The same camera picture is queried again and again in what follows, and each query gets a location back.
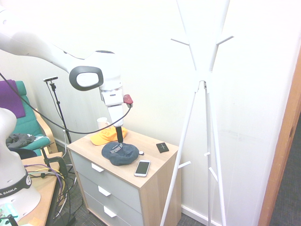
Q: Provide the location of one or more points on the wooden door frame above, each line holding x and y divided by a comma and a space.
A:
282, 141

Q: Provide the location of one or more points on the green plastic object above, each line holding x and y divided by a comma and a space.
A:
7, 214

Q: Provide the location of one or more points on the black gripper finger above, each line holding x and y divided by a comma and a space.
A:
118, 134
122, 134

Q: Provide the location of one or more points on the orange cap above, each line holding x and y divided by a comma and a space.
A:
103, 137

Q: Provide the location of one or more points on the white coat rack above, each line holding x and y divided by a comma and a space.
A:
202, 75

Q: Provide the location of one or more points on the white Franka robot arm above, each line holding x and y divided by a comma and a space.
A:
47, 51

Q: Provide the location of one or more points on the purple cloth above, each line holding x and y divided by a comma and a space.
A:
9, 99

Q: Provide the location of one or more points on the white mug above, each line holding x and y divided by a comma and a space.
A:
102, 122

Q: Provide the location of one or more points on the grey drawer front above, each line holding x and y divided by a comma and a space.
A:
122, 206
117, 183
94, 207

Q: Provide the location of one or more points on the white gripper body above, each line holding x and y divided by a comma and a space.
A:
115, 114

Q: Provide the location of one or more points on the white smartphone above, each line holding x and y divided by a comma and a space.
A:
142, 168

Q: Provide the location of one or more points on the black table clamp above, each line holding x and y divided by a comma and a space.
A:
58, 162

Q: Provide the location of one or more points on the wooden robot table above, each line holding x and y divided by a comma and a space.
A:
44, 188

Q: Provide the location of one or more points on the dark blue cap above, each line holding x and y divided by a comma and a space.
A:
120, 154

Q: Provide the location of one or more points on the dark grey clothing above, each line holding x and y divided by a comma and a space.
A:
20, 139

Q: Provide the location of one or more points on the wooden dresser with grey drawers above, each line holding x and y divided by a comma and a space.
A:
155, 179

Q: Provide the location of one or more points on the green wooden armchair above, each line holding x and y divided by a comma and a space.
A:
26, 122

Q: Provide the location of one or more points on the black exterior camera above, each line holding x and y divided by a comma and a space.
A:
51, 79

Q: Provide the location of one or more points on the black tripod stand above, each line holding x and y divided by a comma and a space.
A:
58, 106

